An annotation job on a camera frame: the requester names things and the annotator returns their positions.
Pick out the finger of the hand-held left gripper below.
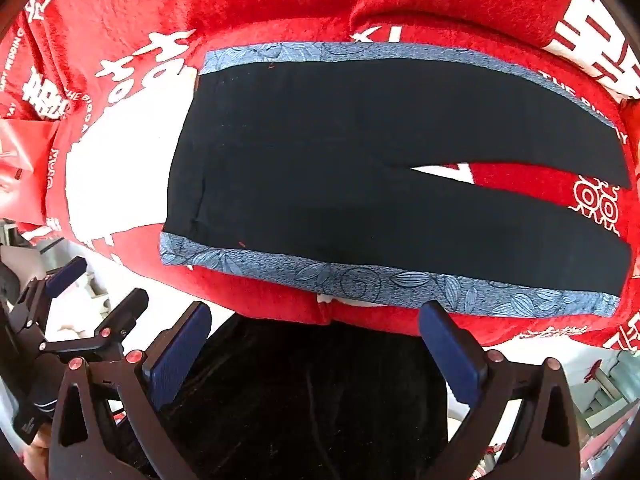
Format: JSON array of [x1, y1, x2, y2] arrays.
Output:
[[35, 287, 150, 361], [10, 256, 88, 333]]

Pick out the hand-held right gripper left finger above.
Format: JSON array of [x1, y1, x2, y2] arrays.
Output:
[[48, 301, 213, 480]]

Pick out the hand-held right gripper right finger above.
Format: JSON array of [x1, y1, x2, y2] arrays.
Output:
[[419, 300, 583, 480]]

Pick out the black pants with blue-grey trim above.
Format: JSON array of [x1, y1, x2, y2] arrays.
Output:
[[159, 42, 632, 318]]

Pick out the red bag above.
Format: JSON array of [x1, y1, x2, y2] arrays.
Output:
[[0, 119, 63, 228]]

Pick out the person's dark clothing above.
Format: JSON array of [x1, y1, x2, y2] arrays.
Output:
[[165, 312, 448, 480]]

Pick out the red printed blanket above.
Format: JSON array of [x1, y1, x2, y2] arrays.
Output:
[[0, 0, 640, 356]]

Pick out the grey metal frame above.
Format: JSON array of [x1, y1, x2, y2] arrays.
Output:
[[575, 345, 640, 461]]

